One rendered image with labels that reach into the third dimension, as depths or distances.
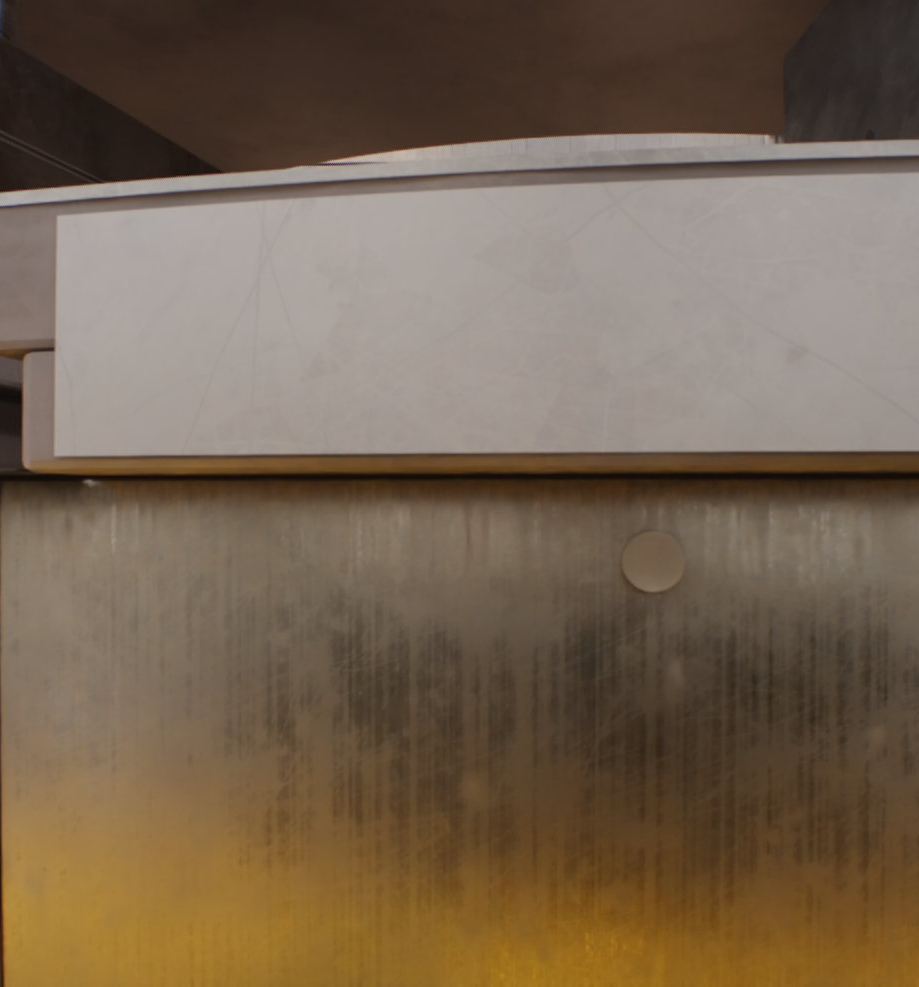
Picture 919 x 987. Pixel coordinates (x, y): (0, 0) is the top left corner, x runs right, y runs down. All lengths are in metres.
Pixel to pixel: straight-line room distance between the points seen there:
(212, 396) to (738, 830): 0.18
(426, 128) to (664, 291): 1.24
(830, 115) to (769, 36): 0.44
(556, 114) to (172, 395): 1.21
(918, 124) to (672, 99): 0.71
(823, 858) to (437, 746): 0.10
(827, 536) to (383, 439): 0.12
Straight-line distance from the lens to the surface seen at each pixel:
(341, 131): 1.44
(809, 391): 0.19
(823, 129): 0.83
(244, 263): 0.21
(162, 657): 0.24
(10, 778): 0.28
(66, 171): 0.99
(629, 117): 1.40
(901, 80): 0.73
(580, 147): 4.34
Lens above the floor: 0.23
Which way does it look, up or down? level
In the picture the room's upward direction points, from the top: straight up
